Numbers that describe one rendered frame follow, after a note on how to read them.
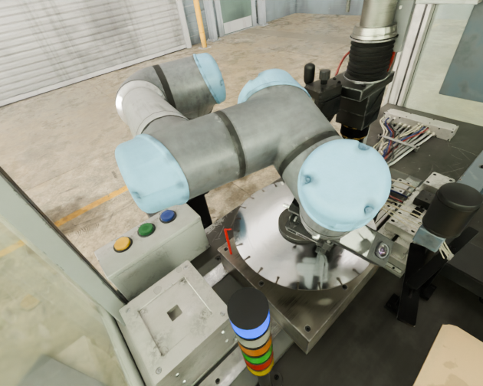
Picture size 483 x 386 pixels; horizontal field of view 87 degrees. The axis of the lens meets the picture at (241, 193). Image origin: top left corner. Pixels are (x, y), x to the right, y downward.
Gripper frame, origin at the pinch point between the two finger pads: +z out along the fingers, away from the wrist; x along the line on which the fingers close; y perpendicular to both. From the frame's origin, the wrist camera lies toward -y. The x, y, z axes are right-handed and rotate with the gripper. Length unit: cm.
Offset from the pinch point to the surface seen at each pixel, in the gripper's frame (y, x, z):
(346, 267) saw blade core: -6.1, 3.7, 0.7
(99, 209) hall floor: 167, 47, 127
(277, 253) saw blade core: 7.5, 7.9, 1.5
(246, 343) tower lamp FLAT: 3.7, 18.7, -24.4
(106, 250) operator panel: 48, 29, 5
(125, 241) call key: 45, 25, 6
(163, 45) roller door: 468, -276, 357
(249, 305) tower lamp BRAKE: 5.1, 14.5, -27.2
